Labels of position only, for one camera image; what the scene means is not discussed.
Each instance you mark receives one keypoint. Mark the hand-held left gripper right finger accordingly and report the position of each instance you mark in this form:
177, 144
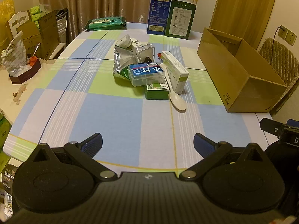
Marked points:
203, 145

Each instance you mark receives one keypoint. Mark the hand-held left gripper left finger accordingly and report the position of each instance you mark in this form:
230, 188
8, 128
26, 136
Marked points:
92, 144

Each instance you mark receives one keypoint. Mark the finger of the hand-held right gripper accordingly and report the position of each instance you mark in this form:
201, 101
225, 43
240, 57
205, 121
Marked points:
271, 126

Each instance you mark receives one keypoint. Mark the white plastic spoon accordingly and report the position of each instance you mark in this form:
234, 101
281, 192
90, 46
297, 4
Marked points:
177, 101

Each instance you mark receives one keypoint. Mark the cardboard box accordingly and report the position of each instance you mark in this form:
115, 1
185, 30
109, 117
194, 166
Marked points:
233, 74

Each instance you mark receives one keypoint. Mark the small green box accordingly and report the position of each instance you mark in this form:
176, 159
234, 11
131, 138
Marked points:
156, 94

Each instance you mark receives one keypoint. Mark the white medicine box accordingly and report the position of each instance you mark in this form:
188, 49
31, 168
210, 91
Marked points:
175, 67

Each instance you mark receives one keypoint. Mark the clear plastic box blue lid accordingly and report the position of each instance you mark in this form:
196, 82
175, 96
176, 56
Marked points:
144, 72

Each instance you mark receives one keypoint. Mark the silver foil pouch green label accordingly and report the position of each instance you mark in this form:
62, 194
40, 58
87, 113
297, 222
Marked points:
122, 58

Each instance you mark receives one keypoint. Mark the clear silver plastic bag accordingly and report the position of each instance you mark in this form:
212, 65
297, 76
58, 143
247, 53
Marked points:
143, 52

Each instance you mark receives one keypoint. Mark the checkered cloth desktop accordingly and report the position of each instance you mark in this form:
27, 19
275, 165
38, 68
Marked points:
105, 112

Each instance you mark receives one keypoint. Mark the chair with quilted cover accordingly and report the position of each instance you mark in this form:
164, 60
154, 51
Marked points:
280, 56

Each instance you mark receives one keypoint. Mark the cream side table cloth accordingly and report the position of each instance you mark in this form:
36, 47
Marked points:
28, 93

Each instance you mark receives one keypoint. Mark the green snack packet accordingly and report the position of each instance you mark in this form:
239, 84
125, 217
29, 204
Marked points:
4, 130

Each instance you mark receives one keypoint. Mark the dark printed packet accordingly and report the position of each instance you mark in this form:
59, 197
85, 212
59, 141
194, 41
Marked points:
8, 177

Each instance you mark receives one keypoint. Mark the dark brown box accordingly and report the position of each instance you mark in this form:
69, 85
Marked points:
25, 73

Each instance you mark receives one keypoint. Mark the crinkled foil bag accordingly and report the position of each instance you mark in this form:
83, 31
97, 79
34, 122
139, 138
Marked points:
14, 56

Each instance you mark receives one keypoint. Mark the brown storage carton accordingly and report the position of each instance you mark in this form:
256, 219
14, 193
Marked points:
46, 35

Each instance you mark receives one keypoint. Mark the green wet wipes packet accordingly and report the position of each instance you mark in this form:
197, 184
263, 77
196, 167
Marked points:
105, 23

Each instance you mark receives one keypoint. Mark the wooden door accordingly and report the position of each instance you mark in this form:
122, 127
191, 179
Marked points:
245, 4

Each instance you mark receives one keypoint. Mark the stack of magazines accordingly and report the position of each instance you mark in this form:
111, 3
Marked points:
62, 23

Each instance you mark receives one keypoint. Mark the tall green carton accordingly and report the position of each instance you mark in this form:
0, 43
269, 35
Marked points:
179, 18

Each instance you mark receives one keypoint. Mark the green packets in carton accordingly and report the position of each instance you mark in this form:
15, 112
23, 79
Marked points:
38, 12

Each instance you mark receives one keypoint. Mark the tall blue carton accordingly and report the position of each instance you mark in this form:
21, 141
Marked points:
160, 9

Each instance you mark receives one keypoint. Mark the brown curtain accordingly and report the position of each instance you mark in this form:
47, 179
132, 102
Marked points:
105, 0

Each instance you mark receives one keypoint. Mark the white cardboard hanger card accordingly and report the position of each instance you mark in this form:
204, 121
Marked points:
17, 19

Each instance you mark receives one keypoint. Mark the yellow plastic bag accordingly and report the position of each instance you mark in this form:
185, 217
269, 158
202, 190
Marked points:
7, 16

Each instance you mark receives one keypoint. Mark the plain wall socket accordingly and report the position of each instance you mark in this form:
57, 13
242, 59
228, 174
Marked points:
291, 38

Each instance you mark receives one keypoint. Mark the wall socket with plug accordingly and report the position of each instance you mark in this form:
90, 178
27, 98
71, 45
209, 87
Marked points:
283, 31

